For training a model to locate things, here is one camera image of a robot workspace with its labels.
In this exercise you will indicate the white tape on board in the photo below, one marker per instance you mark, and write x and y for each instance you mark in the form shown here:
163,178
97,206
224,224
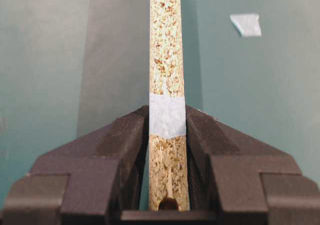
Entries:
167,116

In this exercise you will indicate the white particle board plank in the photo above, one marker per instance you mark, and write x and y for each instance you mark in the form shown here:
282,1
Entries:
167,143

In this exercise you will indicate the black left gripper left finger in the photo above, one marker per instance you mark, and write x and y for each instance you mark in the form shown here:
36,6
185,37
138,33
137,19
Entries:
84,181

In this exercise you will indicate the blue tape marker far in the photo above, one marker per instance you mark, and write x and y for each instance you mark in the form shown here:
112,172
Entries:
247,24

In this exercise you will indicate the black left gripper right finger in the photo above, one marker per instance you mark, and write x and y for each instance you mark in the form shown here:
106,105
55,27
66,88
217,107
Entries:
243,180

